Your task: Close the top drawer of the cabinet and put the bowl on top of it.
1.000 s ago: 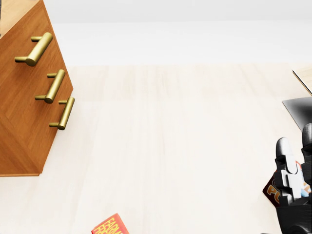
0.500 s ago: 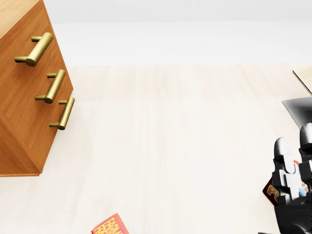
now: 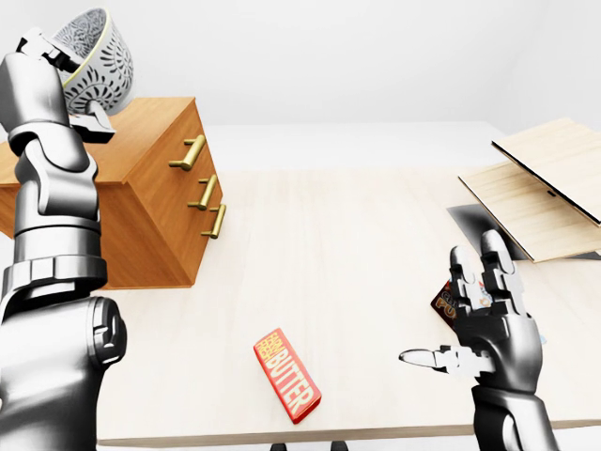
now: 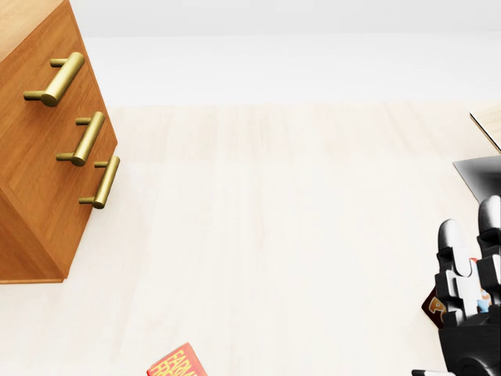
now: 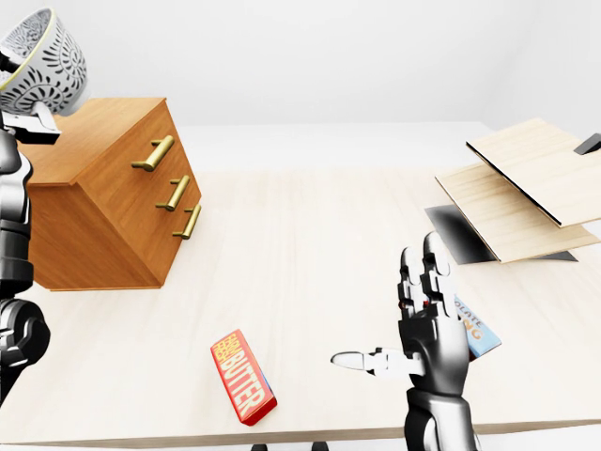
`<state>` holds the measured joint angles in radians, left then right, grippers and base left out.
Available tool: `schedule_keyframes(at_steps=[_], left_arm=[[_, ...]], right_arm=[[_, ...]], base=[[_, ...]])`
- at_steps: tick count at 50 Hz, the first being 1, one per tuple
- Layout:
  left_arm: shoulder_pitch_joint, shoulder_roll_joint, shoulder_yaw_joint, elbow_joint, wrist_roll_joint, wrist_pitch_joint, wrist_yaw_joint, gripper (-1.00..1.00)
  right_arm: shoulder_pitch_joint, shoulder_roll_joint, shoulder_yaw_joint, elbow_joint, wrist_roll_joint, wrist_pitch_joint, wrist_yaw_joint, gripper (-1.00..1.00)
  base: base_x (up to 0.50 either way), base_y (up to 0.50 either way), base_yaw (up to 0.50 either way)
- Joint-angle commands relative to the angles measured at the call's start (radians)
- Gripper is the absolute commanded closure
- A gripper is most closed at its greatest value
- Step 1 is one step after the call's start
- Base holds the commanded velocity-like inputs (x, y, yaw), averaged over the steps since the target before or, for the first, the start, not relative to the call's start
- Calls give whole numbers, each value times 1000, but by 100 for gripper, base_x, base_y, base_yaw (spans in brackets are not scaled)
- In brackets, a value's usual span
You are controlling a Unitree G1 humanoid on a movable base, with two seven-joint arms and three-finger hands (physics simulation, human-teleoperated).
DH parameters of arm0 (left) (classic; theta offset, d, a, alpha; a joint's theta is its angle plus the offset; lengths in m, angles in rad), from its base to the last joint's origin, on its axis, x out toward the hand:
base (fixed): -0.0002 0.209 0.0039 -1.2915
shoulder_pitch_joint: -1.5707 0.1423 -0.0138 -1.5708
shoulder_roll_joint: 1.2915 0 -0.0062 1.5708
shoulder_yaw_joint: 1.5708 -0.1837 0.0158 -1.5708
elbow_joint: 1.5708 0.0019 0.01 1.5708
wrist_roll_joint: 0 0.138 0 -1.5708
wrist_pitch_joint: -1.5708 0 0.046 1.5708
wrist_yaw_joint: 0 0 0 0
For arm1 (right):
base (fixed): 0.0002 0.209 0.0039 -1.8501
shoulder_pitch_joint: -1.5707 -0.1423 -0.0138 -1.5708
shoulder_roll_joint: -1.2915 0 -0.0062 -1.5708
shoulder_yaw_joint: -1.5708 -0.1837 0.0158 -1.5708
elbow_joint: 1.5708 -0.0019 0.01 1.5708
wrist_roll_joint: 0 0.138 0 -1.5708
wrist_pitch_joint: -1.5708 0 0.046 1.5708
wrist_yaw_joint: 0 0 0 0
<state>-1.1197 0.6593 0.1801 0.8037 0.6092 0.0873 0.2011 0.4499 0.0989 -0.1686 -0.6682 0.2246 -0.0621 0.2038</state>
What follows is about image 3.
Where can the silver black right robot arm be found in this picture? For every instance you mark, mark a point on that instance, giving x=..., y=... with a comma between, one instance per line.
x=512, y=423

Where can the brown printed food box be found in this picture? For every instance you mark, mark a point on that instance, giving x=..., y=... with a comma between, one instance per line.
x=442, y=303

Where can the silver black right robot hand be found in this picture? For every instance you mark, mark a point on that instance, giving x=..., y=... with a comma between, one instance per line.
x=507, y=347

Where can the small dark shape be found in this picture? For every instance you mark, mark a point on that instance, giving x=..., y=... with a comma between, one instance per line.
x=339, y=446
x=279, y=447

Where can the red butter box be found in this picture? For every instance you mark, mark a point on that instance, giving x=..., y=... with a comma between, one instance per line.
x=286, y=376

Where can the white grey patterned bowl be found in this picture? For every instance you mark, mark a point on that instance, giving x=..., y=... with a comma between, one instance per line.
x=105, y=66

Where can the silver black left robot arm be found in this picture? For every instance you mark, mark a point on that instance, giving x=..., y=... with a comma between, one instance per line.
x=51, y=338

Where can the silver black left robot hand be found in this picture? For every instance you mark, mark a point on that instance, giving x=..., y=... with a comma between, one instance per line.
x=33, y=94

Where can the wooden cabinet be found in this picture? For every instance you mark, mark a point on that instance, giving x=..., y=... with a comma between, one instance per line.
x=141, y=244

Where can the wooden cabinet drawer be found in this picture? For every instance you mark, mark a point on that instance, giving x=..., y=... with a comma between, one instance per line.
x=180, y=221
x=195, y=253
x=155, y=178

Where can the pale wooden board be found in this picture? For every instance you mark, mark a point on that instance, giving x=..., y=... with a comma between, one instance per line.
x=512, y=206
x=559, y=150

